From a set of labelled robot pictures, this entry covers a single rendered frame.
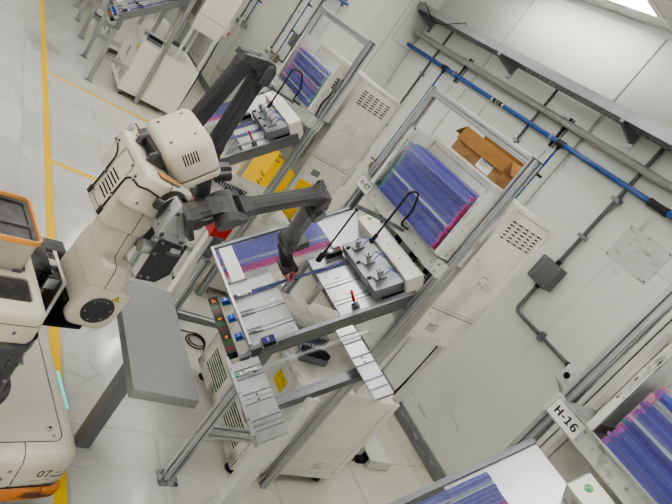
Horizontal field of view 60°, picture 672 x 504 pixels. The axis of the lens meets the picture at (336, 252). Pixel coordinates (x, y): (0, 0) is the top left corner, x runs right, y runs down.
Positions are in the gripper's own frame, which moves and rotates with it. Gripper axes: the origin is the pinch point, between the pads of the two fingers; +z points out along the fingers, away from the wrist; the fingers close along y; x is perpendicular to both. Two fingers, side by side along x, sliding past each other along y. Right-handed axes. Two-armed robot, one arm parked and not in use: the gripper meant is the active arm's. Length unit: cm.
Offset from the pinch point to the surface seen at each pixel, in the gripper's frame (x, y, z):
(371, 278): -29.6, -20.1, -4.9
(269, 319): 15.0, -18.3, 0.7
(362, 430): -16, -32, 81
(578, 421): -54, -114, -15
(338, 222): -34.8, 29.6, 1.7
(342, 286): -19.0, -13.3, 1.1
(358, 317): -18.2, -31.8, 2.0
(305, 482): 16, -31, 108
